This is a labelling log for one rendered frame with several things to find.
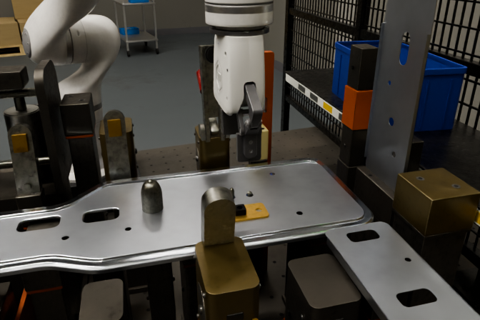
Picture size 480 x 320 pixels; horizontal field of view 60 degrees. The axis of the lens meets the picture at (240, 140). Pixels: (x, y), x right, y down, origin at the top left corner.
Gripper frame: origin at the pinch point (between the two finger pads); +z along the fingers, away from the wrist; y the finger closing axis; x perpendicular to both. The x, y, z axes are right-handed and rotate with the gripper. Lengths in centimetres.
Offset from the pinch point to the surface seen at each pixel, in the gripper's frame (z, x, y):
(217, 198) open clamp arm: 0.5, -6.0, 13.4
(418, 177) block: 6.3, 25.4, 6.1
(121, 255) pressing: 12.1, -17.5, 5.5
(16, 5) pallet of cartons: 45, -179, -688
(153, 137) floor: 113, -4, -272
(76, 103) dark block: 0.1, -23.8, -23.5
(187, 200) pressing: 12.2, -7.3, -5.8
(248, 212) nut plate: 11.9, 1.2, 0.4
